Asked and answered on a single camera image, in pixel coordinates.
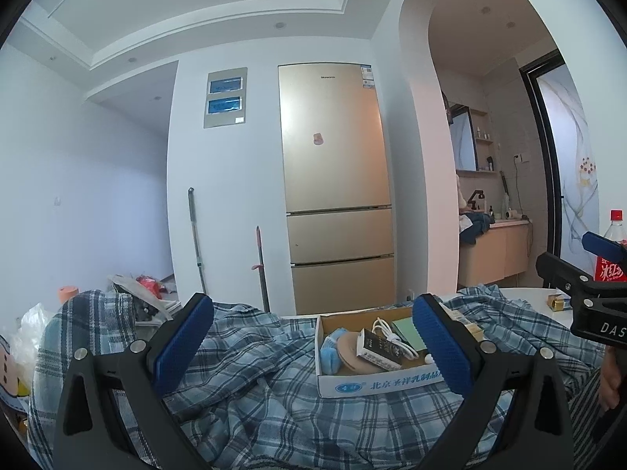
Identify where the grey striped cloth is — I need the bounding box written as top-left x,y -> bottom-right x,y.
565,368 -> 603,469

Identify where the bathroom mirror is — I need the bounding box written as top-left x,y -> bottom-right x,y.
449,104 -> 477,172

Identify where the tan round face plush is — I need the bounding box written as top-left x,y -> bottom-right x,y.
337,332 -> 394,374

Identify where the red soda bottle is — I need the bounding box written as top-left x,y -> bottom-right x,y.
594,209 -> 626,282

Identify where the green notepad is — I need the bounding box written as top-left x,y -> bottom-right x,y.
391,317 -> 426,352

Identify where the small gold box on table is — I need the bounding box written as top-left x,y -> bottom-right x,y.
546,294 -> 572,312

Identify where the grey wall electrical panel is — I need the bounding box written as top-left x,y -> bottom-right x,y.
204,67 -> 248,128

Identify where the blue plaid shirt cloth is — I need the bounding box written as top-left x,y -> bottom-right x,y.
28,286 -> 603,469

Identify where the orange cup lid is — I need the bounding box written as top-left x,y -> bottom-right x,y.
57,286 -> 80,304

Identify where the blue tissue pack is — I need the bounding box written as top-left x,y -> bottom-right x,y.
320,328 -> 348,376

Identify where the grey green mop handle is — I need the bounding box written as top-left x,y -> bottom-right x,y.
187,187 -> 207,294

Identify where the red items pile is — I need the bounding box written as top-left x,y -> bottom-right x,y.
136,275 -> 163,299

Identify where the dark blue clothing pile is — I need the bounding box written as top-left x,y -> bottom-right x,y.
459,211 -> 495,245

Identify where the white coiled cable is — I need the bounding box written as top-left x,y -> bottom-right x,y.
372,317 -> 421,361

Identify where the beige bathroom vanity cabinet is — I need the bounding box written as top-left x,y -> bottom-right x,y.
458,221 -> 531,286

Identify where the gold three-door refrigerator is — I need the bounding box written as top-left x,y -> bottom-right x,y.
279,63 -> 395,314

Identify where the white cardboard tray box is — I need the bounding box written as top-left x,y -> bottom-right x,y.
315,307 -> 443,399

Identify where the black door frame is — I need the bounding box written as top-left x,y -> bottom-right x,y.
520,49 -> 565,256

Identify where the person's right hand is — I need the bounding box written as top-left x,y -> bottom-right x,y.
598,346 -> 622,412

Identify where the pale yellow small carton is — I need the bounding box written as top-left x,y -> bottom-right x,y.
442,302 -> 486,344

